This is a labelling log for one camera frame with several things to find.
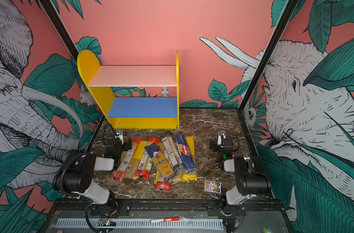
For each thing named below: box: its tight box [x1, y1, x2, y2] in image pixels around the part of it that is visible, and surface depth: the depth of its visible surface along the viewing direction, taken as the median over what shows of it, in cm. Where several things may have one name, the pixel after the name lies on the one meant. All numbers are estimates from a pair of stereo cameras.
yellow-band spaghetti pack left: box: [122, 140, 148, 180], surface depth 89 cm
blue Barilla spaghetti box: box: [175, 133, 197, 172], surface depth 90 cm
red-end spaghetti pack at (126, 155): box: [109, 136, 142, 181], surface depth 88 cm
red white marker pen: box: [149, 216, 180, 224], surface depth 72 cm
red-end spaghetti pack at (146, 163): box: [133, 135, 161, 181], surface depth 88 cm
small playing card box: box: [204, 180, 223, 194], surface depth 81 cm
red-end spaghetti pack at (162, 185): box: [155, 173, 172, 193], surface depth 79 cm
